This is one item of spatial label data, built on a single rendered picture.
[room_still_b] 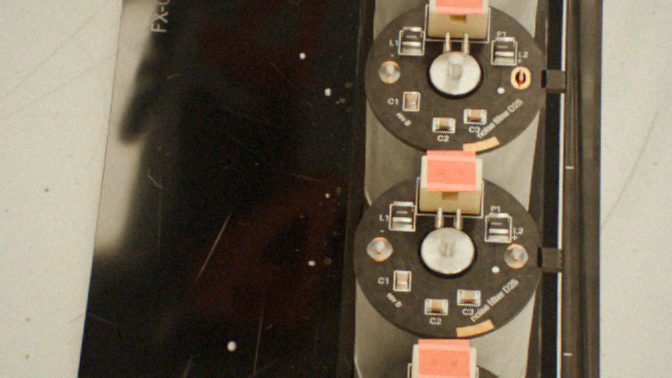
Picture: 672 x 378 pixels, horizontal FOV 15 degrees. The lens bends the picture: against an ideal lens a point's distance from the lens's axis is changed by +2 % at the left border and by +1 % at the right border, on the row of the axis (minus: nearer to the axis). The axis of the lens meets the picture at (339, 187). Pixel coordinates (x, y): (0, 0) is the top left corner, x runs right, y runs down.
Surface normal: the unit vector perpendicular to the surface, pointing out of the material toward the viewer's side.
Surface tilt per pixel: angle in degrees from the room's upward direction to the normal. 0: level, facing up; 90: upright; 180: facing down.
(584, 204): 0
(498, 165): 90
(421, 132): 0
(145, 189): 0
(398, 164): 90
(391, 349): 90
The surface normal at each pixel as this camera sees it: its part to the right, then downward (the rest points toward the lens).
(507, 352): 0.70, 0.62
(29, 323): 0.00, -0.50
